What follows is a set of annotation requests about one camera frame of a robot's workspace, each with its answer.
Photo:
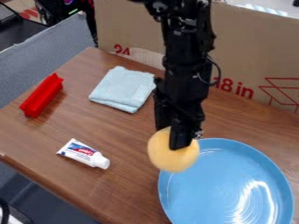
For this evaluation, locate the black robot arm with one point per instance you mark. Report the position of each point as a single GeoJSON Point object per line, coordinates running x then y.
{"type": "Point", "coordinates": [188, 32]}

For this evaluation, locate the black equipment in background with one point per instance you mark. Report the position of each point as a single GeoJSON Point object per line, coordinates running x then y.
{"type": "Point", "coordinates": [57, 10]}

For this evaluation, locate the white toothpaste tube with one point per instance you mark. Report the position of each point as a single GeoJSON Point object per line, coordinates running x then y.
{"type": "Point", "coordinates": [82, 153]}

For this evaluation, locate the grey fabric partition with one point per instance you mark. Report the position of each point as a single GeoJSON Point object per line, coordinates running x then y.
{"type": "Point", "coordinates": [30, 61]}

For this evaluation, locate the blue plate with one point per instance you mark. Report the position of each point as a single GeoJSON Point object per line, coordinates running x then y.
{"type": "Point", "coordinates": [233, 187]}

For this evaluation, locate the light blue folded cloth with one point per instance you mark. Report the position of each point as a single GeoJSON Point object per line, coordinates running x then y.
{"type": "Point", "coordinates": [124, 89]}

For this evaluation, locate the cardboard box wall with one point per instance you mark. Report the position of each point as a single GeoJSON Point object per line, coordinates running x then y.
{"type": "Point", "coordinates": [257, 46]}

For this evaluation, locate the yellow ball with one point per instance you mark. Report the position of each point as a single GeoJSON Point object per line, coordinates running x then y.
{"type": "Point", "coordinates": [168, 159]}

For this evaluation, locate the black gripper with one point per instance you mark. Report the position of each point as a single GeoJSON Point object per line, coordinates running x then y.
{"type": "Point", "coordinates": [180, 94]}

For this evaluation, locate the red plastic block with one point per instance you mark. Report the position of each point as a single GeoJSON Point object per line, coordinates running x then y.
{"type": "Point", "coordinates": [42, 96]}

